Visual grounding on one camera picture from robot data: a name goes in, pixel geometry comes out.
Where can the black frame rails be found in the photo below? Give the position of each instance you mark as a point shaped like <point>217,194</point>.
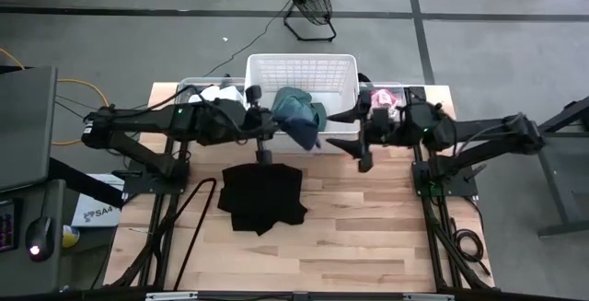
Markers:
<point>435,246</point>
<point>161,227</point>

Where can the black right frame rails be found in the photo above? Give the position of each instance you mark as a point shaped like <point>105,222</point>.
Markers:
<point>435,246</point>

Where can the black left frame rails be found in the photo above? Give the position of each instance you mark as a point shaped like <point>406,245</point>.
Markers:
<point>161,227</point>

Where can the pink cloth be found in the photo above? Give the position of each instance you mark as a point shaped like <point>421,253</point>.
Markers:
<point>382,97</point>

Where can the grey office chair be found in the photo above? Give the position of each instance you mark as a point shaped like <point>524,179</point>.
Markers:
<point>85,183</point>

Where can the teal dotted shirt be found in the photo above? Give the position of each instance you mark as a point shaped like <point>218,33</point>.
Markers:
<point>294,103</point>

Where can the yellow and blue ball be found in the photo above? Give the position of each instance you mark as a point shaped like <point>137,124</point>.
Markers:
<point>70,236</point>

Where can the grey metal stand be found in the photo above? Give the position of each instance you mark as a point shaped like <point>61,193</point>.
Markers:
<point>557,163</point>

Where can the backlit keyboard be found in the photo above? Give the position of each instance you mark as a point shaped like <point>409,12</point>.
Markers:
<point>7,225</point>

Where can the white t-shirt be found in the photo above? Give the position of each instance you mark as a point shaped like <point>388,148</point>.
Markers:
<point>216,93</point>

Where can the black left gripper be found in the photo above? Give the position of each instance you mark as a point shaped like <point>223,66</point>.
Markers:
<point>260,123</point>

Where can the black computer mouse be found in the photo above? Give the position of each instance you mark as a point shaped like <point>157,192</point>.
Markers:
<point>39,239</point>

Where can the white plastic laundry basket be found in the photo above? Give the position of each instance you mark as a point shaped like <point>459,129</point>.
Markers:
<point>303,68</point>

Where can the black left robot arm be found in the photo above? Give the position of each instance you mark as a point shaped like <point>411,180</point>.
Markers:
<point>152,121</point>

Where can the black front frame bar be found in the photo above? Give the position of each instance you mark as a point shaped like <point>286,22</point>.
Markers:
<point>294,296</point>

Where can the grey desk with keyboard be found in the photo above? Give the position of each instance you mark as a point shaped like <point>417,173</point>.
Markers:
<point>27,273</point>

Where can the black t-shirt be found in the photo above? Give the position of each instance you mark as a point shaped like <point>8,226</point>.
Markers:
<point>262,195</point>

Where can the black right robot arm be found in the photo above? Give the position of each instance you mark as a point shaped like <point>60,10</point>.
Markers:
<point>483,130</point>

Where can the white cardboard box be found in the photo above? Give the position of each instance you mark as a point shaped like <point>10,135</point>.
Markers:
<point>94,211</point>

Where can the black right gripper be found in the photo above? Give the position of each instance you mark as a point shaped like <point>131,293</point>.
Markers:
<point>382,128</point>

